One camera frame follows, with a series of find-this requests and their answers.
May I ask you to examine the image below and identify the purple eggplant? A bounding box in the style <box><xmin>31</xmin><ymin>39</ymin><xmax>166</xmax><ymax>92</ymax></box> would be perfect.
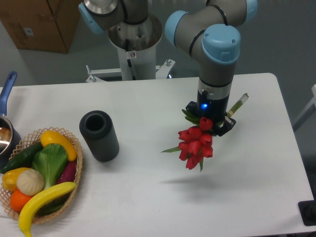
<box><xmin>56</xmin><ymin>161</ymin><xmax>77</xmax><ymax>184</ymax></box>

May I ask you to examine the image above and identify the woven wicker basket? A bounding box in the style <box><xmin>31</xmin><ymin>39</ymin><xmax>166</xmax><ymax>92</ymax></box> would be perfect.
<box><xmin>0</xmin><ymin>127</ymin><xmax>83</xmax><ymax>224</ymax></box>

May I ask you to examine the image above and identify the green leafy vegetable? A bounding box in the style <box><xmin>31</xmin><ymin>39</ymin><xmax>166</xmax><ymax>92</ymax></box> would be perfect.
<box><xmin>32</xmin><ymin>144</ymin><xmax>68</xmax><ymax>190</ymax></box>

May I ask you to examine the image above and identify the dark grey ribbed vase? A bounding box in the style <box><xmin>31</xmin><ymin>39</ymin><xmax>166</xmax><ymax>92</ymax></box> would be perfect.
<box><xmin>79</xmin><ymin>110</ymin><xmax>119</xmax><ymax>162</ymax></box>

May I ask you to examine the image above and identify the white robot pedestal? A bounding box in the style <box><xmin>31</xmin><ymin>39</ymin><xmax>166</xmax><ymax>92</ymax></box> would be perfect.
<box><xmin>86</xmin><ymin>14</ymin><xmax>175</xmax><ymax>82</ymax></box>

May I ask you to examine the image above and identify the red tulip bouquet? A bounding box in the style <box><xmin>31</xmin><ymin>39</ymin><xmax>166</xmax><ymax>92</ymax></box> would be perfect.
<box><xmin>163</xmin><ymin>93</ymin><xmax>249</xmax><ymax>170</ymax></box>

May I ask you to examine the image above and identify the dark green cucumber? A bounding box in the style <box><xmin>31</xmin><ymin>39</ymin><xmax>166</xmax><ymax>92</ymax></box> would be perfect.
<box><xmin>0</xmin><ymin>142</ymin><xmax>43</xmax><ymax>174</ymax></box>

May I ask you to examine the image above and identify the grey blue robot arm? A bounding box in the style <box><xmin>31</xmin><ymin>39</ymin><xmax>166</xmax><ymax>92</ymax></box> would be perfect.
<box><xmin>79</xmin><ymin>0</ymin><xmax>258</xmax><ymax>136</ymax></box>

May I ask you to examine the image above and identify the brown cardboard box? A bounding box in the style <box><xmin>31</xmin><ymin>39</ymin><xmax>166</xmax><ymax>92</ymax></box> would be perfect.
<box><xmin>0</xmin><ymin>0</ymin><xmax>82</xmax><ymax>54</ymax></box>

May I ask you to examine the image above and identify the yellow plastic banana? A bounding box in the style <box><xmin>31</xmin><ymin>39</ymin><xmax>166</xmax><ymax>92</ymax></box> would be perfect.
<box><xmin>18</xmin><ymin>182</ymin><xmax>76</xmax><ymax>237</ymax></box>

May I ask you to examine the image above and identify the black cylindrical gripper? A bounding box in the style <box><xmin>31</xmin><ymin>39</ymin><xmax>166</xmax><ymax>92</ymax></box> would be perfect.
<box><xmin>186</xmin><ymin>84</ymin><xmax>236</xmax><ymax>136</ymax></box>

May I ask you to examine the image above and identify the orange fruit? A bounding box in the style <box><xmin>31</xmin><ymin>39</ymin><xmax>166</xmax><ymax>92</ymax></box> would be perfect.
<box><xmin>10</xmin><ymin>189</ymin><xmax>33</xmax><ymax>212</ymax></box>

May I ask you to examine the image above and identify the white frame at right edge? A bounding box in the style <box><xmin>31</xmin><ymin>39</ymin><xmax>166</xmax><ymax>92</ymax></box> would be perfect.
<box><xmin>292</xmin><ymin>84</ymin><xmax>316</xmax><ymax>132</ymax></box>

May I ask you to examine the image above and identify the white steamed bun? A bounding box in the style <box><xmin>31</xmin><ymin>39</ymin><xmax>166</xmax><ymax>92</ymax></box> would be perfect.
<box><xmin>16</xmin><ymin>169</ymin><xmax>44</xmax><ymax>196</ymax></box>

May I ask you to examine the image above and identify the yellow bell pepper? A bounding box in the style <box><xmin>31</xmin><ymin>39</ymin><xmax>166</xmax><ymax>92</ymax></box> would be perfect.
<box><xmin>1</xmin><ymin>167</ymin><xmax>30</xmax><ymax>192</ymax></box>

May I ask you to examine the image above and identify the blue handled saucepan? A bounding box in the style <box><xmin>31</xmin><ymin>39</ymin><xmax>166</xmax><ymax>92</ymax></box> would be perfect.
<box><xmin>0</xmin><ymin>71</ymin><xmax>21</xmax><ymax>169</ymax></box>

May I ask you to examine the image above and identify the black box at table edge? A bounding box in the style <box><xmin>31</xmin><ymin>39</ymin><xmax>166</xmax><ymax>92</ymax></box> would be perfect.
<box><xmin>298</xmin><ymin>200</ymin><xmax>316</xmax><ymax>226</ymax></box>

